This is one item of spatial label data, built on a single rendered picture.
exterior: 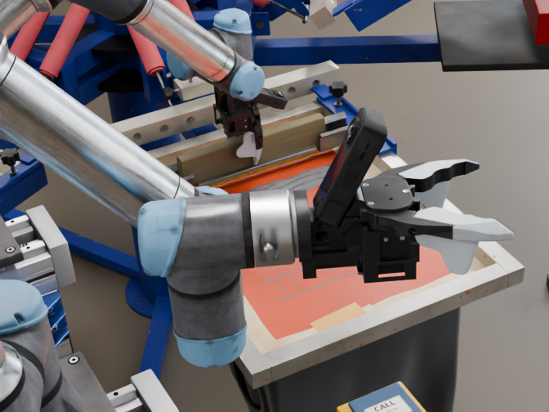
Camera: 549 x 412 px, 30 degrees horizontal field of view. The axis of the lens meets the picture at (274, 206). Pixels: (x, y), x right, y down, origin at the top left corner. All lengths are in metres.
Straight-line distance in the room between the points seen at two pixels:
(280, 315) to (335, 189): 1.01
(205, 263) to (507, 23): 2.14
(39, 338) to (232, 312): 0.30
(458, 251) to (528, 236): 2.79
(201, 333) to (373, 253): 0.20
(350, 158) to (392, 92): 3.65
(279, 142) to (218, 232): 1.36
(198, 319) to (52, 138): 0.24
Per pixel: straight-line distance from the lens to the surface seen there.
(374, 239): 0.99
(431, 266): 2.08
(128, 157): 1.10
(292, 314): 1.97
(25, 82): 1.07
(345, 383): 2.09
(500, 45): 2.91
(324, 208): 0.98
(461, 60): 2.83
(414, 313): 1.93
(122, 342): 3.40
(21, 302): 1.25
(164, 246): 0.98
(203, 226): 0.98
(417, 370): 2.21
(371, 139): 0.96
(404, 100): 4.55
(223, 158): 2.28
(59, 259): 1.81
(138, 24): 1.82
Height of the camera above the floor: 2.26
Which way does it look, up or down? 35 degrees down
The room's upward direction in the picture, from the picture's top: 4 degrees counter-clockwise
